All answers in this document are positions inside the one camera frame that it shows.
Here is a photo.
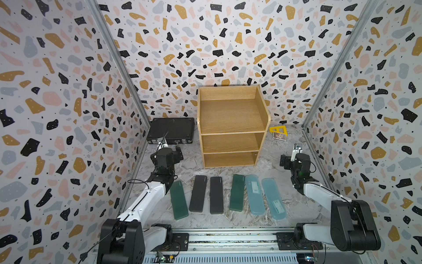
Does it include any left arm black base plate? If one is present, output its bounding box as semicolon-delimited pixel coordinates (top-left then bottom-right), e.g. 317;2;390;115
154;233;190;252

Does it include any black left pencil case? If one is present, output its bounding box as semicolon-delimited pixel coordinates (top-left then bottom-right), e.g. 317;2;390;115
189;175;207;212

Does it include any light blue pencil case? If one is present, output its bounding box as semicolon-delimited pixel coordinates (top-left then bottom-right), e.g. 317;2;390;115
262;178;287;220
245;174;266;216

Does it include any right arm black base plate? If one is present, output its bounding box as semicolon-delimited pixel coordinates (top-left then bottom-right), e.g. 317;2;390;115
275;232;324;251

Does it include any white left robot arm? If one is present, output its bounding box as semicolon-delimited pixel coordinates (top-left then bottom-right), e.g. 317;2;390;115
97;137;184;264

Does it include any small photo card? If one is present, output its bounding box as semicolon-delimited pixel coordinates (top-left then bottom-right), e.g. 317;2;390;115
273;132;287;142

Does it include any black right pencil case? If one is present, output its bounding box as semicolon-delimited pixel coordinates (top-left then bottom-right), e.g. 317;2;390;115
210;177;224;215

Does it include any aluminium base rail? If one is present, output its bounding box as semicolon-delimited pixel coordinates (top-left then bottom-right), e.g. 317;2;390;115
142;227;376;264

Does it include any yellow triangle ruler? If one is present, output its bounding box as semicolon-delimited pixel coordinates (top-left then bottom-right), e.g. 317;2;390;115
269;125;288;136

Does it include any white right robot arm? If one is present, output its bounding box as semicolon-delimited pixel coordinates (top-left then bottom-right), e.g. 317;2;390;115
280;144;381;254

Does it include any dark green pencil case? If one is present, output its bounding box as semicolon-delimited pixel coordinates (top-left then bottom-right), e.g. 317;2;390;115
170;180;189;220
229;174;245;212

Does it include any wooden three-tier shelf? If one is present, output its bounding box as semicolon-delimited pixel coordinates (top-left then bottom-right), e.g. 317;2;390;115
197;85;271;168

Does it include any black briefcase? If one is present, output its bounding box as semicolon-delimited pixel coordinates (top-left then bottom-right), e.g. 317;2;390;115
147;118;195;145

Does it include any black pencil case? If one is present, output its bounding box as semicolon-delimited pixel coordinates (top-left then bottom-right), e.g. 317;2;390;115
210;177;224;215
189;175;207;212

